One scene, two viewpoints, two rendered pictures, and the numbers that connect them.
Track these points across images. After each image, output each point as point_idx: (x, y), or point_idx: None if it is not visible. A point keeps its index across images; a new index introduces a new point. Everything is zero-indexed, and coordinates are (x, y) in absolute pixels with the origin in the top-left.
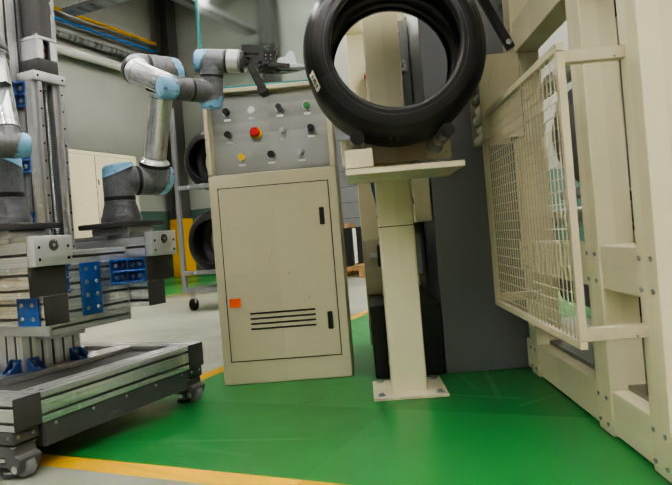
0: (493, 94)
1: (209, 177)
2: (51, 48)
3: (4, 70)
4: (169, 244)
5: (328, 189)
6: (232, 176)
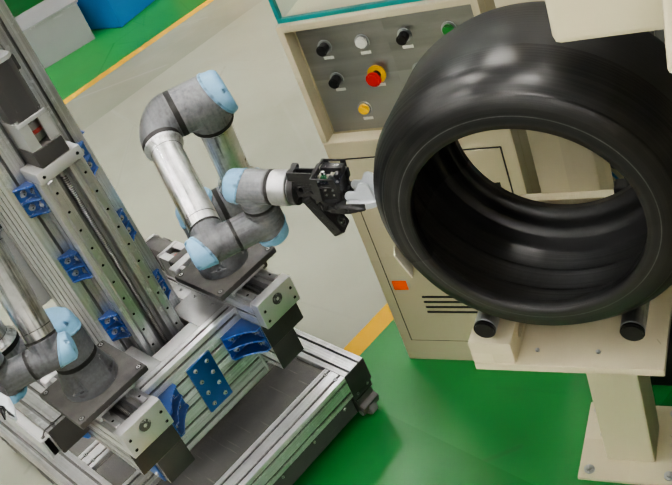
0: None
1: (324, 144)
2: (44, 123)
3: (2, 264)
4: (286, 298)
5: (504, 159)
6: (356, 143)
